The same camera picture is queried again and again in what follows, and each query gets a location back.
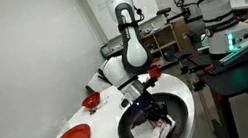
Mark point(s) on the red bowl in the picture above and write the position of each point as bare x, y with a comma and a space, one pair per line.
91, 101

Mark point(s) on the red enamel mug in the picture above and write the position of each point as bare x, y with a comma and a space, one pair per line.
155, 72

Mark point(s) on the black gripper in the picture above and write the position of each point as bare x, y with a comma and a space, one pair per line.
151, 103

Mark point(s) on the whiteboard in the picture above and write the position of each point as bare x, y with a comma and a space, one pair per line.
102, 11

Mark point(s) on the wooden chair with white panels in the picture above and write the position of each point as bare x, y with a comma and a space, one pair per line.
94, 84

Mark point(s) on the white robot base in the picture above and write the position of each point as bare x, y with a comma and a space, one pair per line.
233, 37

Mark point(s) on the wooden shelf unit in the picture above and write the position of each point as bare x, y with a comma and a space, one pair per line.
166, 41

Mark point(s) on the black tripod mounted camera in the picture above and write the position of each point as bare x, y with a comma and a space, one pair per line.
177, 0

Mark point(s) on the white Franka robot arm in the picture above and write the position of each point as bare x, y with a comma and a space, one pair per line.
134, 50

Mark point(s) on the white towel with red stripes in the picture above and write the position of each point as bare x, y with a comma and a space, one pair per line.
149, 137

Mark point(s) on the black frying pan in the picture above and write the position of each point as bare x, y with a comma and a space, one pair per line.
174, 107

